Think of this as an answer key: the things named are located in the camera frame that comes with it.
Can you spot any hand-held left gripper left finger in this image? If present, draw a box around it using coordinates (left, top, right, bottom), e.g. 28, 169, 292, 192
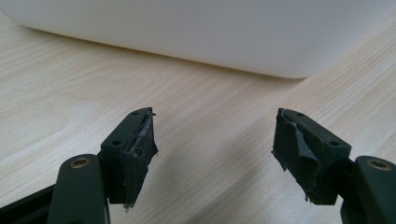
100, 106, 159, 210

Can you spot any white plastic bin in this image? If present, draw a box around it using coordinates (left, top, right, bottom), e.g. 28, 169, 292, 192
0, 0, 396, 79

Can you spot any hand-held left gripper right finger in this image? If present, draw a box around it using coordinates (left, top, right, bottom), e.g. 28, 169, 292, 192
271, 107, 353, 206

